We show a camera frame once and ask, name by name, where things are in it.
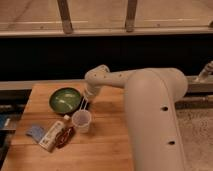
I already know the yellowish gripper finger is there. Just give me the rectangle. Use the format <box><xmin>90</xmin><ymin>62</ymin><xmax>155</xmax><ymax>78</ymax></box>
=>
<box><xmin>79</xmin><ymin>97</ymin><xmax>89</xmax><ymax>110</ymax></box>

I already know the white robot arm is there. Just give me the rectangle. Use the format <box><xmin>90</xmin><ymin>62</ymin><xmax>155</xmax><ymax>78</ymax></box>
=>
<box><xmin>83</xmin><ymin>65</ymin><xmax>188</xmax><ymax>171</ymax></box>

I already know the green bowl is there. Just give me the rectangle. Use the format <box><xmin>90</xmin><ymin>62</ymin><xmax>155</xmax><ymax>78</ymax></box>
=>
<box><xmin>49</xmin><ymin>87</ymin><xmax>82</xmax><ymax>114</ymax></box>

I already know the clear plastic cup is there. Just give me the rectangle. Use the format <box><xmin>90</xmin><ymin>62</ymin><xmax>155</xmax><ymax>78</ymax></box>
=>
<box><xmin>72</xmin><ymin>110</ymin><xmax>92</xmax><ymax>133</ymax></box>

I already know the dark red snack packet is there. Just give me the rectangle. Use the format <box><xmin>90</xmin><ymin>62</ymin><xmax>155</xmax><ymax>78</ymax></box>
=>
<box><xmin>55</xmin><ymin>127</ymin><xmax>75</xmax><ymax>148</ymax></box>

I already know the white bottle with cap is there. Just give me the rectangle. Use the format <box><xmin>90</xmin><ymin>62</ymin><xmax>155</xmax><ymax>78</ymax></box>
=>
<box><xmin>39</xmin><ymin>115</ymin><xmax>70</xmax><ymax>152</ymax></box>

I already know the left metal post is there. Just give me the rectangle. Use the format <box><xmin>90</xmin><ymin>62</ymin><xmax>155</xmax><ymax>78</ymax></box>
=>
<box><xmin>57</xmin><ymin>0</ymin><xmax>73</xmax><ymax>34</ymax></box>

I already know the metal post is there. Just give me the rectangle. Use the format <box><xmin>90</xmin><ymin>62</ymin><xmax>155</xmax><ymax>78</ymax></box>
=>
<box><xmin>125</xmin><ymin>0</ymin><xmax>138</xmax><ymax>32</ymax></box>
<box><xmin>57</xmin><ymin>0</ymin><xmax>73</xmax><ymax>34</ymax></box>

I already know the right metal post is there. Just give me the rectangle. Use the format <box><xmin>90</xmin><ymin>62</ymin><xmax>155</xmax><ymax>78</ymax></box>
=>
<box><xmin>125</xmin><ymin>0</ymin><xmax>138</xmax><ymax>32</ymax></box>

